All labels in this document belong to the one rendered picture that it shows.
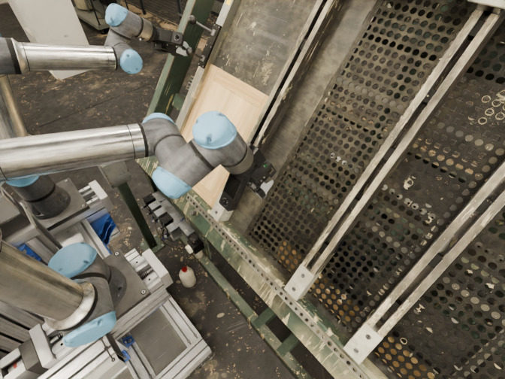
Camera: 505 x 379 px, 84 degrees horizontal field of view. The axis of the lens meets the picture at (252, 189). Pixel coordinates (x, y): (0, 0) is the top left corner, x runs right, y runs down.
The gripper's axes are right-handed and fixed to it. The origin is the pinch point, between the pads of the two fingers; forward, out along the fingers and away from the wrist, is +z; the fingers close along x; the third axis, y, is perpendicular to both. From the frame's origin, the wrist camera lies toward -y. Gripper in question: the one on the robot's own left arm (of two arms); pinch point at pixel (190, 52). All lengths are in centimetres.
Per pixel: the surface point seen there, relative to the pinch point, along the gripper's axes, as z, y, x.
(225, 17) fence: 9.2, -8.5, -18.1
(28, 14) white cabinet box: 29, 344, -67
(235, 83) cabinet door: 11.2, -20.0, 9.8
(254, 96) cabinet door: 11.1, -32.0, 15.1
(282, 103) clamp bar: 8, -49, 18
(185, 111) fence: 9.1, 8.3, 25.1
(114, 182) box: -4, 42, 70
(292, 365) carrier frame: 51, -62, 146
